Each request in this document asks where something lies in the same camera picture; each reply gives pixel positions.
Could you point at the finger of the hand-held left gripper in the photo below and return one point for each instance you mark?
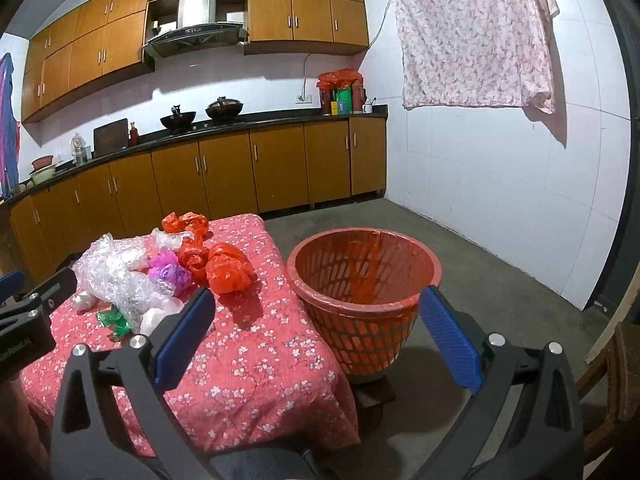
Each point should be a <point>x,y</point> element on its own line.
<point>10,284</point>
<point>52,290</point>

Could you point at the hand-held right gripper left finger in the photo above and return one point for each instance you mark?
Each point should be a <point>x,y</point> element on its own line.
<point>182,332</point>

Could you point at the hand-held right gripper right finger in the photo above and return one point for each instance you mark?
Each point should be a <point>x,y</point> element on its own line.
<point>450,340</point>

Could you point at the clear plastic bag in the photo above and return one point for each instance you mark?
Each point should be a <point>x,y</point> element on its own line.
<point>110,270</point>

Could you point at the pink plastic bag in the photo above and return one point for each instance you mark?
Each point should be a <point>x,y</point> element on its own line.
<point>170,272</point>

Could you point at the red plastic basket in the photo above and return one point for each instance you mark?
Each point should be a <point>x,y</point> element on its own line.
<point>370,335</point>

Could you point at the person's left forearm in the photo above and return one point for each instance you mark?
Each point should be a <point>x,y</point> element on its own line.
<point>20,435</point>

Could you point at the green plastic bag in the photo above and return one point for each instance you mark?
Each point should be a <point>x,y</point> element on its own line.
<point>114,321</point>

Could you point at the large red plastic bag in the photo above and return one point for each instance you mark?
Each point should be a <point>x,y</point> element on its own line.
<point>227,270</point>

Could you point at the red floral tablecloth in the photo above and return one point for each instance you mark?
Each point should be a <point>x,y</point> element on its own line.
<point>260,360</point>

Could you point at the dark wooden stool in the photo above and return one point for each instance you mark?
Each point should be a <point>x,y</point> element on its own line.
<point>375,395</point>

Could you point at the translucent white plastic bag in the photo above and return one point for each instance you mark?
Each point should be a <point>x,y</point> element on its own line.
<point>167,240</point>

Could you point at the pale green basin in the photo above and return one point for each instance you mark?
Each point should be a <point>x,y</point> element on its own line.
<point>42,175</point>

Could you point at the red basin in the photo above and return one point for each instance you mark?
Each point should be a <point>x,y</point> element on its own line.
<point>42,162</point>

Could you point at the wooden plank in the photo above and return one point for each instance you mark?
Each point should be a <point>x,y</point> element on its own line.
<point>607,325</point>

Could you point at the hanging blue clothes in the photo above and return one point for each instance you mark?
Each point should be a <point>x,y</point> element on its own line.
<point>7,125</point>

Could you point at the dark cutting board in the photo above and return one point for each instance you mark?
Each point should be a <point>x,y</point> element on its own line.
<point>111,139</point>

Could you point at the red bottle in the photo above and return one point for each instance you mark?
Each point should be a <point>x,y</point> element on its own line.
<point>134,136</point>

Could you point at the wooden chair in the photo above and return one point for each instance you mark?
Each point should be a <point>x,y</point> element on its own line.
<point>625,375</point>

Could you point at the wooden base cabinets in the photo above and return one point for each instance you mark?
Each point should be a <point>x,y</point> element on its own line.
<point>275,170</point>

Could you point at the black wok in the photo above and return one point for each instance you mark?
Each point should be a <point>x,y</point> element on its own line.
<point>177,121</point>

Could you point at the black pot with lid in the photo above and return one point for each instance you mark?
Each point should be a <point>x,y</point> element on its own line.
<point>224,108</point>

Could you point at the black kitchen countertop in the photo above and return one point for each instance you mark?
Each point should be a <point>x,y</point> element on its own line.
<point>280,117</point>

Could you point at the white mug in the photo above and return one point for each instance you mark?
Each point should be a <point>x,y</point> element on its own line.
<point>368,108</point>

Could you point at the green box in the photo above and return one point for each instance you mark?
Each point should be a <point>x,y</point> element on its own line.
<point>344,101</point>

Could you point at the red bag on boxes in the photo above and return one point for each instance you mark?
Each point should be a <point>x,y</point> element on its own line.
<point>340,78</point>

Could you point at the steel range hood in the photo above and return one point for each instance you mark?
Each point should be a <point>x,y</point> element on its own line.
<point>195,35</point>

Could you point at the hanging pink floral sheet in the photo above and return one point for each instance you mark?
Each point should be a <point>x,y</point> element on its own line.
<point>470,35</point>

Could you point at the wall socket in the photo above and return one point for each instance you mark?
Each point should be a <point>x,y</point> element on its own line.
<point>304,99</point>

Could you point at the wooden wall cabinets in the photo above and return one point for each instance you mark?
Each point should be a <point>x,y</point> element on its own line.
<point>300,10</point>

